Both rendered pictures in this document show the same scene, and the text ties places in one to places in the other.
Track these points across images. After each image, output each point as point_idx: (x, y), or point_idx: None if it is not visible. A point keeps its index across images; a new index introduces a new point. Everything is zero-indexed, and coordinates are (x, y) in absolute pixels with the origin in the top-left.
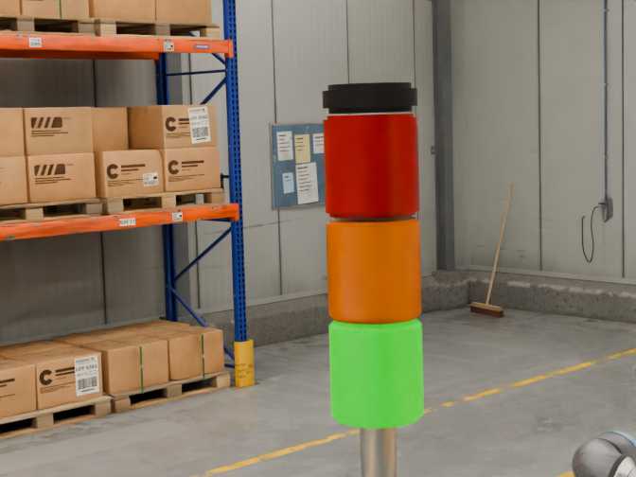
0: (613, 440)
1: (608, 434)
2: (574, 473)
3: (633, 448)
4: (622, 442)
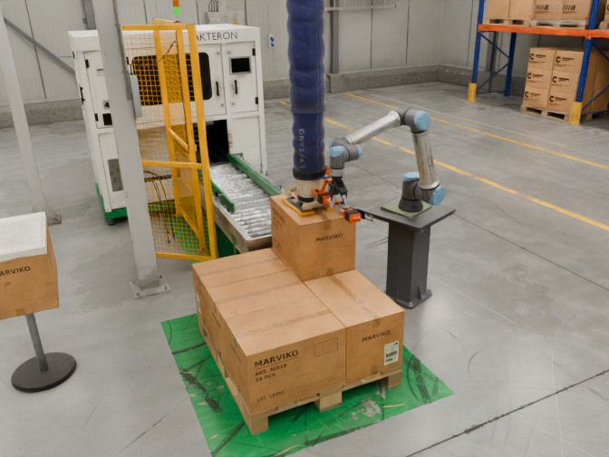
0: (410, 110)
1: (417, 110)
2: None
3: (413, 116)
4: (411, 111)
